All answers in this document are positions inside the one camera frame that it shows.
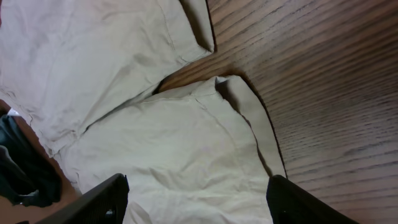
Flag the black folded garment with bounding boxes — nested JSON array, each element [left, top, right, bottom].
[[1, 114, 62, 208]]

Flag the beige khaki shorts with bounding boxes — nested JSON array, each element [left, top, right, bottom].
[[1, 0, 285, 224]]

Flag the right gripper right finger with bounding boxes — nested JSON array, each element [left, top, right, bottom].
[[266, 175, 358, 224]]

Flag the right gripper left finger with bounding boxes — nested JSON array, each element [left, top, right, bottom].
[[37, 174, 129, 224]]

